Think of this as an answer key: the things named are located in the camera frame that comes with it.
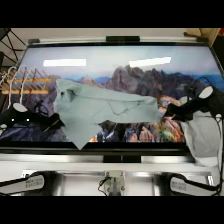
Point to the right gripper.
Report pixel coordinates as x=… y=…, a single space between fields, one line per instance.
x=176 y=112

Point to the grey garment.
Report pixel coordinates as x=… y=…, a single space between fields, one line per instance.
x=203 y=140

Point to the silver frame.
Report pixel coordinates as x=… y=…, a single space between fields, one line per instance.
x=83 y=183

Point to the pale green shirt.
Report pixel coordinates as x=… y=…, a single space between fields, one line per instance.
x=96 y=108

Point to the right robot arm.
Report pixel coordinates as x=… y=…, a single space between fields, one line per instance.
x=206 y=103

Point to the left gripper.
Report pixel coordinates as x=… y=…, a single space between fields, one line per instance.
x=52 y=122

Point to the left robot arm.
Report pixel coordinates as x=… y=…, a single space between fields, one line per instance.
x=20 y=116

